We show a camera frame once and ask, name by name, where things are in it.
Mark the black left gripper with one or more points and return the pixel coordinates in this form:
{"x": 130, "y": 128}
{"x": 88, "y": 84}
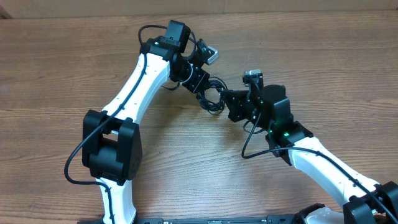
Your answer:
{"x": 203, "y": 75}

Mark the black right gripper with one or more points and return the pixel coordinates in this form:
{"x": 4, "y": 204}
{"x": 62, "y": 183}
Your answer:
{"x": 236, "y": 104}

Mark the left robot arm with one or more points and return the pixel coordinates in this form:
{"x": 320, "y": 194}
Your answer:
{"x": 111, "y": 145}

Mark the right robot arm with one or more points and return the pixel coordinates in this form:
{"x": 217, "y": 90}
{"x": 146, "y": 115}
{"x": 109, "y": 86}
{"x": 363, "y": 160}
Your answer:
{"x": 362, "y": 199}

